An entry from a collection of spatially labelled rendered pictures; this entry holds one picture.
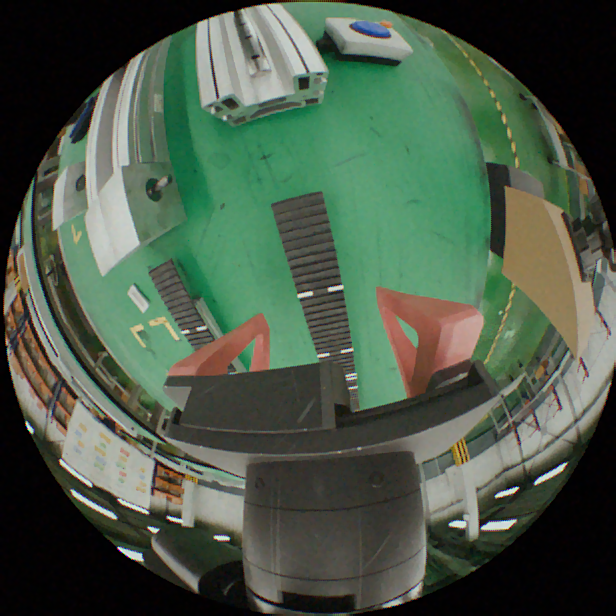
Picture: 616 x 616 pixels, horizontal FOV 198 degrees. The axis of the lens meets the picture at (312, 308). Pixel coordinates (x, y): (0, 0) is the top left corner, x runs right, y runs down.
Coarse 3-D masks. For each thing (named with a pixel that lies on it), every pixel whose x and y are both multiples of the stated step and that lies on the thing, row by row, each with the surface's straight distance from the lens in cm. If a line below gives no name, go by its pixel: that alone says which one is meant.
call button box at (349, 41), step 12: (336, 24) 30; (348, 24) 31; (324, 36) 35; (336, 36) 29; (348, 36) 27; (360, 36) 28; (372, 36) 29; (384, 36) 30; (396, 36) 32; (336, 48) 30; (348, 48) 28; (360, 48) 28; (372, 48) 28; (384, 48) 29; (396, 48) 29; (408, 48) 30; (348, 60) 30; (360, 60) 31; (372, 60) 31; (384, 60) 31; (396, 60) 32
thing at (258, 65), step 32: (224, 32) 32; (256, 32) 30; (288, 32) 24; (224, 64) 21; (256, 64) 23; (288, 64) 19; (320, 64) 19; (224, 96) 18; (256, 96) 22; (288, 96) 22; (320, 96) 23
